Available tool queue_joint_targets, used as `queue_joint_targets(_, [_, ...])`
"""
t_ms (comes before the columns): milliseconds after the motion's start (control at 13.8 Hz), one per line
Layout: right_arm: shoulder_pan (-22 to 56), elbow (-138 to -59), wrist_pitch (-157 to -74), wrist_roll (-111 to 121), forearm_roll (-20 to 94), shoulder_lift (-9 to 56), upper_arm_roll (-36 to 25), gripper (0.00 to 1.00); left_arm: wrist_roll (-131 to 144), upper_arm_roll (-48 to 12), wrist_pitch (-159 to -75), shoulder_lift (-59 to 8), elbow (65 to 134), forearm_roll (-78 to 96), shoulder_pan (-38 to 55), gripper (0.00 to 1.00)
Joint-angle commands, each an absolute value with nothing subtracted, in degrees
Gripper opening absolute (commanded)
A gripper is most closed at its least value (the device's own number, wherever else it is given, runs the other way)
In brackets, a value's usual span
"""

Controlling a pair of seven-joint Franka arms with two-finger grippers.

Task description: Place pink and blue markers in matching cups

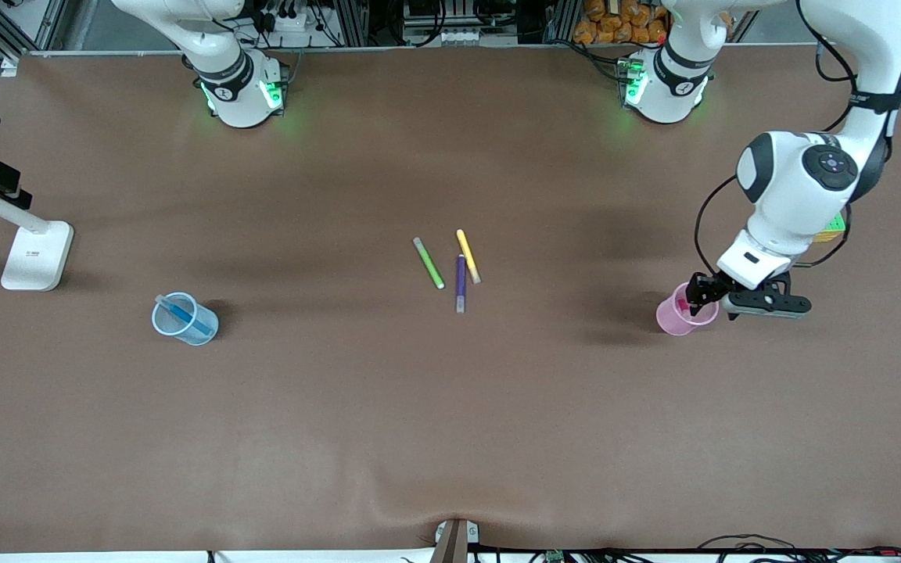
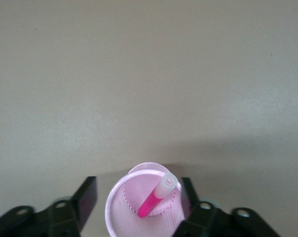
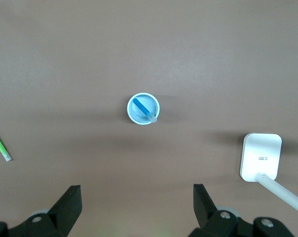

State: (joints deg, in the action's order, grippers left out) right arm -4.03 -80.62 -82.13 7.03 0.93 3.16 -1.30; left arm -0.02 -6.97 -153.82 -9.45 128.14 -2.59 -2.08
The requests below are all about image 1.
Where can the white power strip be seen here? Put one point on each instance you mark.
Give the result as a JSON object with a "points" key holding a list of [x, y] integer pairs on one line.
{"points": [[290, 19]]}

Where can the yellow marker pen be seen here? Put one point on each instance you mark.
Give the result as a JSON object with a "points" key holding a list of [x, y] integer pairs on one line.
{"points": [[468, 256]]}

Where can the orange snack bag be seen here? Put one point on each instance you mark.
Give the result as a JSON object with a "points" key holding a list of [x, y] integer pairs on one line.
{"points": [[622, 22]]}

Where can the light blue plastic cup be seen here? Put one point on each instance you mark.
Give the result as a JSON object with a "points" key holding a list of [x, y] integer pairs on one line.
{"points": [[204, 328]]}

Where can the pink marker pen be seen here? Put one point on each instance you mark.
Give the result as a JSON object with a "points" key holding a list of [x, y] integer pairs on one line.
{"points": [[683, 305]]}

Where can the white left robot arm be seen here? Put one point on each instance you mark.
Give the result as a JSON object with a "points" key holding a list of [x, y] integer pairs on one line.
{"points": [[802, 188]]}

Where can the pink plastic cup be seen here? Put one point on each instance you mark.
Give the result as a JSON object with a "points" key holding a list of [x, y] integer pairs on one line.
{"points": [[673, 320]]}

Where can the purple marker pen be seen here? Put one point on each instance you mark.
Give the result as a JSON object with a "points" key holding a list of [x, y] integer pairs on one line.
{"points": [[461, 285]]}

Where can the blue marker pen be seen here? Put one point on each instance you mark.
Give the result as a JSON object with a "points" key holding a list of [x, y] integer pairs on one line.
{"points": [[181, 313]]}

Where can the colourful puzzle cube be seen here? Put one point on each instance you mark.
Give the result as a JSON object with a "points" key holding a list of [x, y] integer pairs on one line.
{"points": [[835, 228]]}

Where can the green marker pen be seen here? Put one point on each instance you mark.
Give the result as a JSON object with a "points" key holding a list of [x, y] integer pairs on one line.
{"points": [[428, 264]]}

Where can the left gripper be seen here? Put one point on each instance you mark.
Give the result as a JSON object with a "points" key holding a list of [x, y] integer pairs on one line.
{"points": [[705, 287]]}

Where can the metal table edge bracket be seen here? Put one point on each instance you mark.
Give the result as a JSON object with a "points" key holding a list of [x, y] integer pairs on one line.
{"points": [[454, 541]]}

